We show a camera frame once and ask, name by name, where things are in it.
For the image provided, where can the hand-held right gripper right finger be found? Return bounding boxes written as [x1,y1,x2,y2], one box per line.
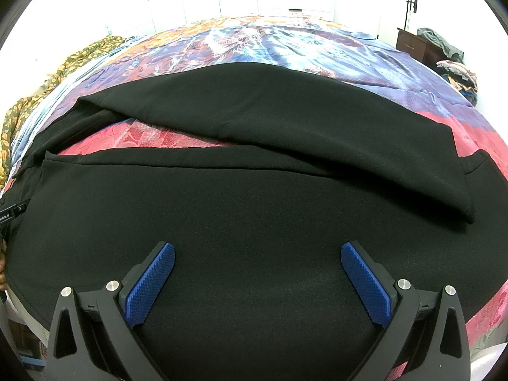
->
[340,241,472,381]

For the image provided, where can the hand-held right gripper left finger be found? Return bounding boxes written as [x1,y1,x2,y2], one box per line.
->
[45,241,176,381]

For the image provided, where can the black pants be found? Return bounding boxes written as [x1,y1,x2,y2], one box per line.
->
[0,62,508,381]

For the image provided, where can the person's left hand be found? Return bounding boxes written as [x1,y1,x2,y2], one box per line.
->
[0,238,9,292]

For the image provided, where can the yellow floral cloth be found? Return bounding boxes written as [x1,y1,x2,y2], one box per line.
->
[0,35,127,185]

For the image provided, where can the pile of mixed clothes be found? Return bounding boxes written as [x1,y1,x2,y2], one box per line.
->
[436,59,479,106]

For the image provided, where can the dark wooden nightstand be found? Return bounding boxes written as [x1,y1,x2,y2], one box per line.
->
[396,27,444,64]

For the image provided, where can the colourful printed bedspread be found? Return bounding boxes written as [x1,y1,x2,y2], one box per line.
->
[0,11,508,381]

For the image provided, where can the grey cloth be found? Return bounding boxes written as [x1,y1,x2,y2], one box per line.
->
[417,27,465,61]

